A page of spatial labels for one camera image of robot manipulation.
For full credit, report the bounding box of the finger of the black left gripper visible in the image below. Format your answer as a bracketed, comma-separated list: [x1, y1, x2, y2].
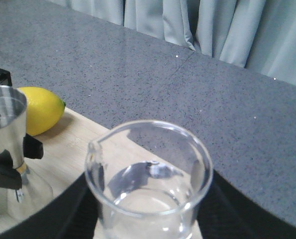
[0, 149, 22, 189]

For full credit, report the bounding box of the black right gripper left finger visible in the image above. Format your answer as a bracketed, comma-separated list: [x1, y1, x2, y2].
[0, 174, 98, 239]

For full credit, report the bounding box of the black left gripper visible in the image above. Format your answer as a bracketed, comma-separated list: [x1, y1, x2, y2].
[0, 68, 43, 159]

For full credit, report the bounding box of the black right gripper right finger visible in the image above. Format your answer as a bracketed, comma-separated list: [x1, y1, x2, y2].
[197, 171, 296, 239]

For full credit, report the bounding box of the steel double jigger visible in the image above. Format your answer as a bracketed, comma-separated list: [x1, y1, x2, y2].
[0, 86, 53, 221]

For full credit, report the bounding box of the clear glass beaker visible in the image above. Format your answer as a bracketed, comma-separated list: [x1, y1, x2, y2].
[85, 120, 213, 239]

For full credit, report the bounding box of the light wooden cutting board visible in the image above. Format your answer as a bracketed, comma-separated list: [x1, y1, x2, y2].
[0, 109, 190, 234]

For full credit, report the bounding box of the yellow lemon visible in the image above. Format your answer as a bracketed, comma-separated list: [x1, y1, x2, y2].
[18, 87, 66, 136]

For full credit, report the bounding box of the grey pleated curtain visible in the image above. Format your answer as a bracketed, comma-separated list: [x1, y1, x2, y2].
[58, 0, 296, 86]

